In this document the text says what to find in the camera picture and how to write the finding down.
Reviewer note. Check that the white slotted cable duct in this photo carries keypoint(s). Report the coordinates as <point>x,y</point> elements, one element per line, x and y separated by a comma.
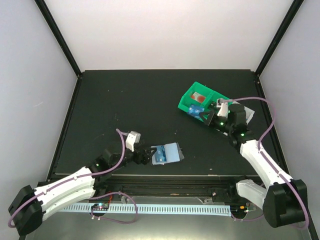
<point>154,209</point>

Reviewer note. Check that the right controller board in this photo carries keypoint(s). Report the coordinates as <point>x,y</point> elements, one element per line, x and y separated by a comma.
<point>241,209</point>

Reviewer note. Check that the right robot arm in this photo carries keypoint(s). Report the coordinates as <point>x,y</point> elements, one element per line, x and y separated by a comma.
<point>282,199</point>

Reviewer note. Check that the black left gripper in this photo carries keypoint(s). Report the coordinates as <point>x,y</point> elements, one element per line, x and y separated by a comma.
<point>145,159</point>

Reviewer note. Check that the black corner frame post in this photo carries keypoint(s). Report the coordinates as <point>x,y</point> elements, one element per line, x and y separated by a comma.
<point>283,27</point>
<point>48,17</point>

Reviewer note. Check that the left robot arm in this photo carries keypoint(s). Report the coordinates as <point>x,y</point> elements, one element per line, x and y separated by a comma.
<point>32,206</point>

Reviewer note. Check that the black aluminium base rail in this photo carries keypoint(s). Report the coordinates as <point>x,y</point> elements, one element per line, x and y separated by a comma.
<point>202,186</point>

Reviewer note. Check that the black corner frame post right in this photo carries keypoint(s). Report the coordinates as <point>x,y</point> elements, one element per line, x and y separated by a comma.
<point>283,27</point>

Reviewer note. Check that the white plastic bin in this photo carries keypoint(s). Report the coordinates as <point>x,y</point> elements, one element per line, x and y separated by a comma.
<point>248,113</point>

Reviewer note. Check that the black corner frame post left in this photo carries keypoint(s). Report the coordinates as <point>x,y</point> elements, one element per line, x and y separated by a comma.
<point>48,17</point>

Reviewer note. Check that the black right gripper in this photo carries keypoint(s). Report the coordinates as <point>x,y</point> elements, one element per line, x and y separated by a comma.
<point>210,121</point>

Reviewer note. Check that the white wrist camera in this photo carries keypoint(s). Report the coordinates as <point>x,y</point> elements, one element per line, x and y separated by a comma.
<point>223,108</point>
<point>133,138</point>

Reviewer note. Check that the left controller board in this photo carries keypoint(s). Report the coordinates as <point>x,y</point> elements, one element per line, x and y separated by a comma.
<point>100,207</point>

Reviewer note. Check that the controller board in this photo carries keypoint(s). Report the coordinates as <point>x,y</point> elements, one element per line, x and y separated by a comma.
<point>100,207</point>
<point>241,209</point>

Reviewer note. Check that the blue credit card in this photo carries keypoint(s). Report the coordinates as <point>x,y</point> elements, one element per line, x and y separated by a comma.
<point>195,110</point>

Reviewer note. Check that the green plastic bin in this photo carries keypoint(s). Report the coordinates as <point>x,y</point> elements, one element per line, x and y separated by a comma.
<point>186,99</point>
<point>210,102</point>

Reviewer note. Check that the red card in bin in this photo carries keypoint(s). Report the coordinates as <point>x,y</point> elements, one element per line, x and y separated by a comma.
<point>198,97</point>

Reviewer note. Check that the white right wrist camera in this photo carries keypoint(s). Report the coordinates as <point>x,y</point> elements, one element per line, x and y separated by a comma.
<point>223,108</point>

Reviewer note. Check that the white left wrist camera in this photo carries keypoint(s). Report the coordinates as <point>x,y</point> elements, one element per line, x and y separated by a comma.
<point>133,138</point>

